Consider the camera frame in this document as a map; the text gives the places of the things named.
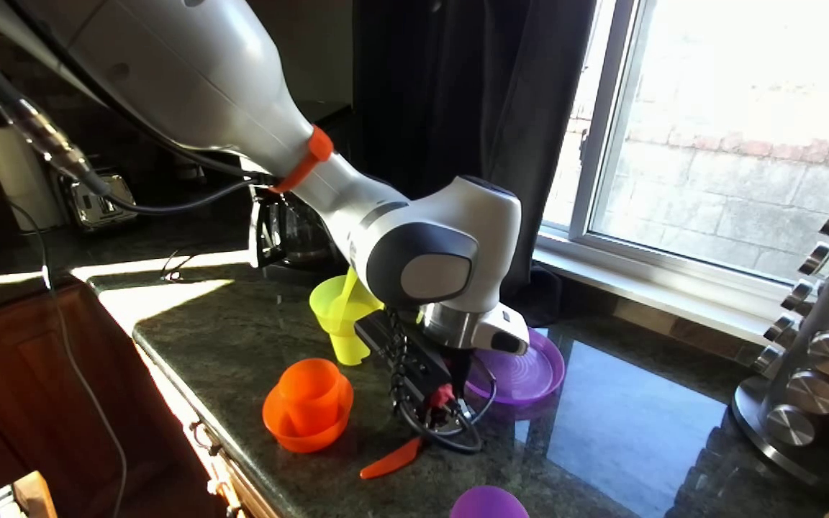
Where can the white rectangular appliance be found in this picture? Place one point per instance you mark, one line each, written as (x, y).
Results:
(14, 177)

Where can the orange plastic cup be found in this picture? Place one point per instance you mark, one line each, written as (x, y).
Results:
(314, 390)

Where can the purple plastic cup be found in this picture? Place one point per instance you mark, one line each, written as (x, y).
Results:
(487, 504)

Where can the white and tan box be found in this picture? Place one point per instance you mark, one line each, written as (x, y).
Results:
(14, 499)

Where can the steel spice jar rack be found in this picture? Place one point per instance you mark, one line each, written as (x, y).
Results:
(821, 354)

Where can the glass coffee carafe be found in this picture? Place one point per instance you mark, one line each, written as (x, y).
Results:
(296, 233)

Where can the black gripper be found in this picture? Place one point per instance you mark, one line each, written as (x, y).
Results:
(431, 376)

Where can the orange plastic spoon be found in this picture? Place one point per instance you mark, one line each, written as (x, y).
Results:
(388, 463)

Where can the yellow-green plastic spoon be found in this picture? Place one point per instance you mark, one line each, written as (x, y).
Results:
(348, 291)

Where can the dark curtain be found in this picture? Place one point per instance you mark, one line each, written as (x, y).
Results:
(461, 95)

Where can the orange plastic bowl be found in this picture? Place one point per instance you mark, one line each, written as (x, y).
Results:
(286, 432)

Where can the purple plastic bowl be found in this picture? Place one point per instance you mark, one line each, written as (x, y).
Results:
(530, 376)

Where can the white window frame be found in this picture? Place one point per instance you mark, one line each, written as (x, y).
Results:
(589, 144)

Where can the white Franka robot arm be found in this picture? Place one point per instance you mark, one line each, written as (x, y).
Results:
(204, 75)

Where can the yellow-green plastic cup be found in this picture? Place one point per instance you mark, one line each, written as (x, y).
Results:
(343, 332)

